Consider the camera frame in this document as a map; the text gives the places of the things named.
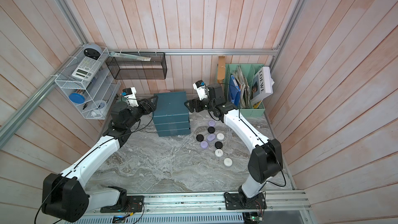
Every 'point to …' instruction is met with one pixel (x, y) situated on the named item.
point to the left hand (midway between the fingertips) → (153, 99)
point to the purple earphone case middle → (211, 137)
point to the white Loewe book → (262, 84)
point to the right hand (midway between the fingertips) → (190, 100)
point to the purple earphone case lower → (203, 144)
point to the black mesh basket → (137, 65)
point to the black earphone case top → (211, 129)
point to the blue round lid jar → (76, 98)
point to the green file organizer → (244, 73)
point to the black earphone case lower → (218, 144)
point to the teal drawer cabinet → (171, 116)
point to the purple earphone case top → (211, 123)
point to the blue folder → (235, 91)
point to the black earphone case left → (199, 137)
